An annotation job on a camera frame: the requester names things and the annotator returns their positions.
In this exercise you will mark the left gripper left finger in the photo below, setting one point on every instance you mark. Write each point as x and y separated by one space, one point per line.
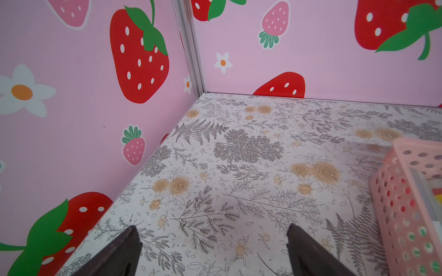
119 258

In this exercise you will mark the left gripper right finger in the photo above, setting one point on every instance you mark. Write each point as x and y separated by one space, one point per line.
309 258

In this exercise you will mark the white plastic wrap roll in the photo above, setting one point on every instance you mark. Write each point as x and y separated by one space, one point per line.
430 191

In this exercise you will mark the pink perforated plastic basket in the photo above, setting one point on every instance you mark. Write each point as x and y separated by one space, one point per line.
412 241

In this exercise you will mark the floral patterned table mat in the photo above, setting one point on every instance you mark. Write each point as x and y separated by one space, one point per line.
218 196

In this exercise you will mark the left aluminium corner post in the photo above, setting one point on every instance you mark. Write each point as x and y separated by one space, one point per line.
184 14

